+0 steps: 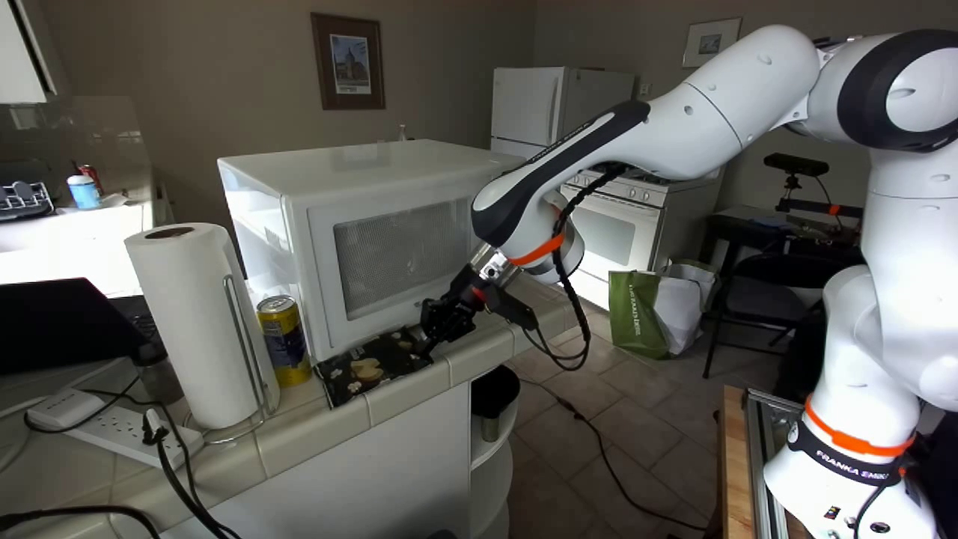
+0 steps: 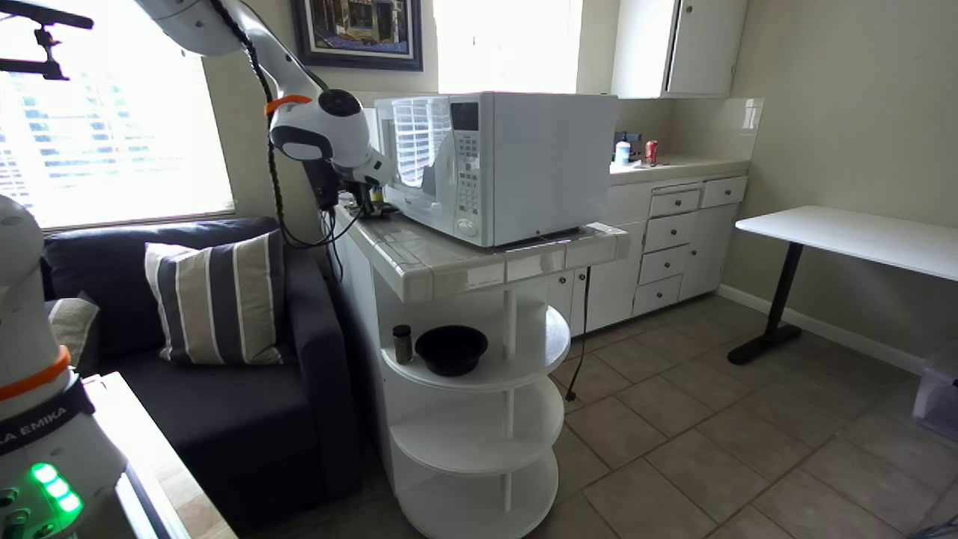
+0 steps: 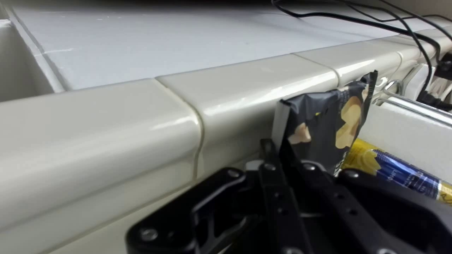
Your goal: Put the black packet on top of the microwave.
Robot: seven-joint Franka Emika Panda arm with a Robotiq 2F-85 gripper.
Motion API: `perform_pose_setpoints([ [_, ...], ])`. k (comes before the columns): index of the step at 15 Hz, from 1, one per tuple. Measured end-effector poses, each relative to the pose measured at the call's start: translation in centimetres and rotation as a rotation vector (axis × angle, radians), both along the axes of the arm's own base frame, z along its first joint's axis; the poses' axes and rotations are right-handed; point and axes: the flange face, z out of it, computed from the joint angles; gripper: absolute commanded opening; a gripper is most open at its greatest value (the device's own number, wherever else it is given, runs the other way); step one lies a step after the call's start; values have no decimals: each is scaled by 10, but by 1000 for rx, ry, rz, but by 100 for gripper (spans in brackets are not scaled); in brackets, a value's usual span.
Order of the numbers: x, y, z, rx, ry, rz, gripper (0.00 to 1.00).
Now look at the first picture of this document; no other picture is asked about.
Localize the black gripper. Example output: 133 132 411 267
417 260 504 348

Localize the black snack packet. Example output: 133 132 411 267
314 326 438 409

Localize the white microwave oven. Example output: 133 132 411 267
217 134 531 366

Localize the white corner shelf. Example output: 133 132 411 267
465 362 523 539

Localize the yellow drink can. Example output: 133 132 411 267
255 294 314 390

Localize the green shopping bag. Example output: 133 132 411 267
609 267 672 360

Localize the white kitchen stove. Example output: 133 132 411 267
547 164 721 311

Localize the white refrigerator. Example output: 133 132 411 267
487 64 639 281

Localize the white plastic bag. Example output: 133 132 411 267
652 264 718 360

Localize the white paper towel roll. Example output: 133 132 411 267
122 218 273 430

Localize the wooden table board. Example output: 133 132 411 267
716 383 790 539

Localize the black folding table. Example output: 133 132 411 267
699 204 871 383

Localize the white power strip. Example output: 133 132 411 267
70 397 206 474

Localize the black laptop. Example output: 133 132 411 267
0 275 167 377

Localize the small light framed picture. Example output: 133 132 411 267
682 16 743 73

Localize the white power adapter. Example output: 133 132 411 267
23 385 109 433

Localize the black dish rack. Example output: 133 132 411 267
0 176 58 225

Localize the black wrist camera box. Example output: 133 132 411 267
486 281 541 333

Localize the black robot wrist cable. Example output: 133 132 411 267
517 162 627 375

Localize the black floor cable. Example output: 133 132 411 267
528 371 712 537

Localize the wire paper towel holder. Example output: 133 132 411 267
191 272 284 445

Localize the dark framed wall picture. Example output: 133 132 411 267
308 8 390 115

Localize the black power cable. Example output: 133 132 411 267
137 402 242 539

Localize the black camera on stand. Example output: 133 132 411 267
761 149 833 204

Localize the white wall cabinet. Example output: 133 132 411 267
0 0 59 107

